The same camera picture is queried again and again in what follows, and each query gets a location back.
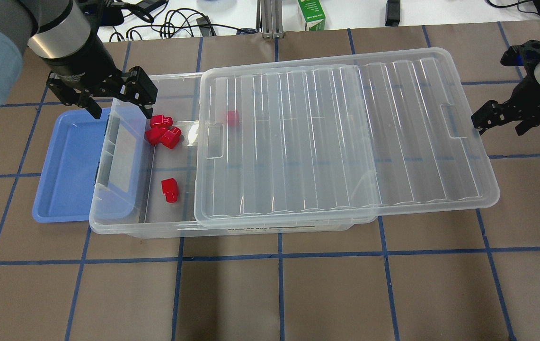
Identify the clear plastic storage box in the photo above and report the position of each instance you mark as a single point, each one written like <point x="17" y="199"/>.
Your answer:
<point x="156" y="189"/>

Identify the blue plastic tray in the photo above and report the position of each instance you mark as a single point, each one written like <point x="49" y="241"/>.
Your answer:
<point x="67" y="180"/>

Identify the clear plastic box lid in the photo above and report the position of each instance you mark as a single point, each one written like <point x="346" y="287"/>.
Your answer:
<point x="427" y="155"/>

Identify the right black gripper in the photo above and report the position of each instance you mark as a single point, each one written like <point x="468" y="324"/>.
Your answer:
<point x="531" y="98"/>

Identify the red block under lid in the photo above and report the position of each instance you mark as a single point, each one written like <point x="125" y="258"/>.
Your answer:
<point x="233" y="118"/>

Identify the black power adapter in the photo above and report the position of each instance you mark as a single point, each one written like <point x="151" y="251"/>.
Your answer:
<point x="392" y="13"/>

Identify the red block left cluster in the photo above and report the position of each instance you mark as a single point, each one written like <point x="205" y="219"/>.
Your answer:
<point x="154" y="134"/>

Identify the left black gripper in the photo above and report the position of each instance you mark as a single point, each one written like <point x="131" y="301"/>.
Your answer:
<point x="82" y="64"/>

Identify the red block right cluster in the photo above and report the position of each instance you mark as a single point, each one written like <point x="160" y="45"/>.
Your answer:
<point x="171" y="137"/>

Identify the aluminium profile post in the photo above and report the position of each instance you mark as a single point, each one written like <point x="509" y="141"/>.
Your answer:
<point x="269" y="19"/>

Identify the green white carton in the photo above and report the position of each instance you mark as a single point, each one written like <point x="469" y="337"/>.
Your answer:
<point x="312" y="15"/>

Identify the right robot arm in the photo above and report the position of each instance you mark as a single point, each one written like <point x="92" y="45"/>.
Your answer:
<point x="523" y="106"/>

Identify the red block cluster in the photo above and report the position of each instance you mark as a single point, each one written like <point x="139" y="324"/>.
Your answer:
<point x="154" y="134"/>
<point x="161" y="121"/>
<point x="171" y="137"/>

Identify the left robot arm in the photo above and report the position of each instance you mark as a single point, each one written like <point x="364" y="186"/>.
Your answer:
<point x="63" y="33"/>

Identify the red block from tray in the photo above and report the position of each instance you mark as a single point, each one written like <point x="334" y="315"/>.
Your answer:
<point x="170" y="190"/>

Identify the red block upper cluster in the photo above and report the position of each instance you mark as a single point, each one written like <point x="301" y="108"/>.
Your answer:
<point x="161" y="121"/>

